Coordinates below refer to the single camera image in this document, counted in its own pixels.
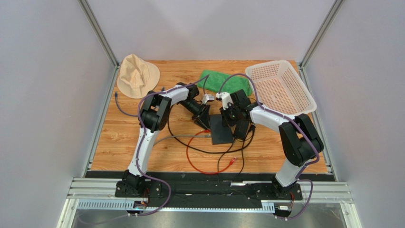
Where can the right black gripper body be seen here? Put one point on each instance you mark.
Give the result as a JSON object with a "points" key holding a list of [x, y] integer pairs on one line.
{"points": [[240, 123]]}

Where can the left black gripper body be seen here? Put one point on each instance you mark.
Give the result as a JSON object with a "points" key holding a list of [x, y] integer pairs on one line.
{"points": [[192, 107]]}

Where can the black network switch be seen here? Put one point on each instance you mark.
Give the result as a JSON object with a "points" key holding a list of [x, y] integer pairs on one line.
{"points": [[220, 134]]}

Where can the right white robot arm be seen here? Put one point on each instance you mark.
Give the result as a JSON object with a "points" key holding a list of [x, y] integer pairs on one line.
{"points": [[300, 140]]}

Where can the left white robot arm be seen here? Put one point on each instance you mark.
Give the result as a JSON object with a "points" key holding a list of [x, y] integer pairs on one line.
{"points": [[153, 114]]}

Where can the black power adapter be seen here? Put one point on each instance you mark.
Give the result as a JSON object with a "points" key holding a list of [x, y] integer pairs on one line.
{"points": [[241, 129]]}

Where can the green cloth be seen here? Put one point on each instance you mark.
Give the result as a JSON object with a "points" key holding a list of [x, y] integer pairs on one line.
{"points": [[216, 79]]}

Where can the white plastic basket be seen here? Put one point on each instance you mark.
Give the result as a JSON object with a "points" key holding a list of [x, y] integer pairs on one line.
{"points": [[279, 87]]}

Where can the beige bucket hat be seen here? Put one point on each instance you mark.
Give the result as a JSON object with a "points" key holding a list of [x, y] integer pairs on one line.
{"points": [[136, 77]]}

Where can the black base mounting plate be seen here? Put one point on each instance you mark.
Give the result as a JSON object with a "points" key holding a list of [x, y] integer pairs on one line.
{"points": [[196, 190]]}

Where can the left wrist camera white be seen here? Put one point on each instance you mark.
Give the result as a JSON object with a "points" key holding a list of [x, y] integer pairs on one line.
{"points": [[207, 98]]}

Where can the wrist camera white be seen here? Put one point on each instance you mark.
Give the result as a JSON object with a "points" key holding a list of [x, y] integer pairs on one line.
{"points": [[207, 98], [226, 99]]}

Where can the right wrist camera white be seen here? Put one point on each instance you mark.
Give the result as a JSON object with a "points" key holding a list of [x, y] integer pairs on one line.
{"points": [[226, 99]]}

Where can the aluminium frame rail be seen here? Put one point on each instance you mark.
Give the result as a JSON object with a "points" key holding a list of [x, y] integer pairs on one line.
{"points": [[91, 193]]}

